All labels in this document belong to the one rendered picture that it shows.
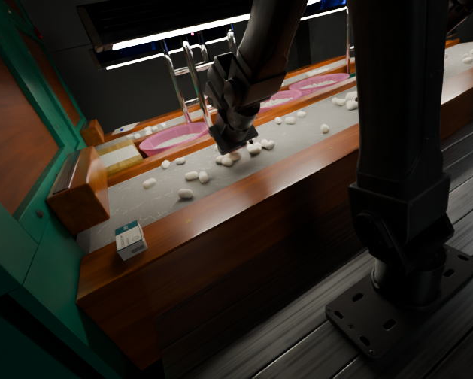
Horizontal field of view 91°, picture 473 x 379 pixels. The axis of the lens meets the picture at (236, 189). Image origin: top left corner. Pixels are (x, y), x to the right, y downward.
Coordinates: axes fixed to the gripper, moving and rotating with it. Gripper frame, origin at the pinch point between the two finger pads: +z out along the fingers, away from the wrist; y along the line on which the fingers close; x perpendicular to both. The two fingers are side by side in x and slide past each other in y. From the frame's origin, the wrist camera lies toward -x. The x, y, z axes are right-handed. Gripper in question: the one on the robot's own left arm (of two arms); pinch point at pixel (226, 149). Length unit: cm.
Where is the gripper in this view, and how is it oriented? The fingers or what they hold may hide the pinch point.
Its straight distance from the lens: 62.9
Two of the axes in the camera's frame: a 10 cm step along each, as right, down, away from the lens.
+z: -2.2, 2.8, 9.4
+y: -8.4, 4.3, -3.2
